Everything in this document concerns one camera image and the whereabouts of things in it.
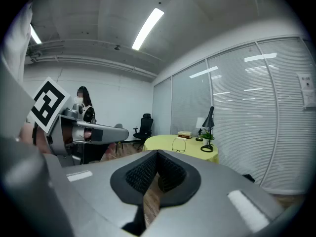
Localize person's left forearm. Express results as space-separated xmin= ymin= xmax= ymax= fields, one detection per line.
xmin=19 ymin=121 xmax=51 ymax=155

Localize grey chair with dark legs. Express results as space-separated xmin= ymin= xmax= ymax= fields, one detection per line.
xmin=108 ymin=123 xmax=124 ymax=155

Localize eyeglasses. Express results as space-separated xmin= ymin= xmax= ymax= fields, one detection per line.
xmin=171 ymin=137 xmax=187 ymax=153

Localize person's left hand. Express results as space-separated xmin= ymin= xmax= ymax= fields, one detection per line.
xmin=62 ymin=124 xmax=92 ymax=144

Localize white shade table lamp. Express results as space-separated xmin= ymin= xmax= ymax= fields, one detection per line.
xmin=195 ymin=117 xmax=206 ymax=142

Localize white ceiling pipes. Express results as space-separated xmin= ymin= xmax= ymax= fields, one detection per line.
xmin=26 ymin=39 xmax=158 ymax=80

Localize person's white shirt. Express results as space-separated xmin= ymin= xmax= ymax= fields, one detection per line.
xmin=1 ymin=1 xmax=34 ymax=83

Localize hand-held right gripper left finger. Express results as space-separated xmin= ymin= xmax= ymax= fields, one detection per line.
xmin=45 ymin=150 xmax=158 ymax=237

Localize long ceiling light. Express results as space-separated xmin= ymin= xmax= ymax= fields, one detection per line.
xmin=131 ymin=7 xmax=165 ymax=51
xmin=29 ymin=23 xmax=42 ymax=45

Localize black office chair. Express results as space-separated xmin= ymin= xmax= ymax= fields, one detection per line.
xmin=132 ymin=113 xmax=154 ymax=147

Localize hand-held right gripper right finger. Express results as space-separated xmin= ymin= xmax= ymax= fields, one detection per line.
xmin=139 ymin=150 xmax=284 ymax=237

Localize green potted plant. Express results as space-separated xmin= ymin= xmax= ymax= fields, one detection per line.
xmin=200 ymin=129 xmax=215 ymax=146

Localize grey camera on left gripper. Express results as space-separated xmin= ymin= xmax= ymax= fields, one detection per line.
xmin=64 ymin=103 xmax=86 ymax=120

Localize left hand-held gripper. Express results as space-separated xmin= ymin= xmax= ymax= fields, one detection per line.
xmin=31 ymin=77 xmax=129 ymax=156

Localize round yellow-green table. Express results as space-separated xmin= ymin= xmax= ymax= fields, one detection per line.
xmin=143 ymin=134 xmax=220 ymax=164

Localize white paper notice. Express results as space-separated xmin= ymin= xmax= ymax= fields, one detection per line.
xmin=297 ymin=73 xmax=316 ymax=91
xmin=301 ymin=89 xmax=316 ymax=110

